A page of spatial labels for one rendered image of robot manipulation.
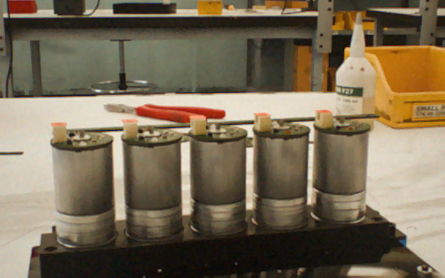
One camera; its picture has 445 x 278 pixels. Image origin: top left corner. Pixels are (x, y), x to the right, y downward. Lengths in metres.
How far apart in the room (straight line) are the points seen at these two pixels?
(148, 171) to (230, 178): 0.03
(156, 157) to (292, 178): 0.06
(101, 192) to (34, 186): 0.16
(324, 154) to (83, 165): 0.10
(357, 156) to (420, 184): 0.14
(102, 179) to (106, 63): 4.45
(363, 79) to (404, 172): 0.12
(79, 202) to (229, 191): 0.06
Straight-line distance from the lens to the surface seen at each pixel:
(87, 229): 0.26
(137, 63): 4.69
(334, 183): 0.28
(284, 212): 0.27
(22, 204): 0.38
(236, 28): 2.61
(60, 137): 0.25
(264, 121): 0.27
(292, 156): 0.26
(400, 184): 0.41
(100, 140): 0.25
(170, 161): 0.25
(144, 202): 0.26
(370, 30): 4.39
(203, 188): 0.26
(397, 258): 0.28
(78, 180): 0.25
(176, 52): 4.67
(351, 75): 0.53
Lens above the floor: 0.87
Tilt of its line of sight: 13 degrees down
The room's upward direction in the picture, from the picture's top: straight up
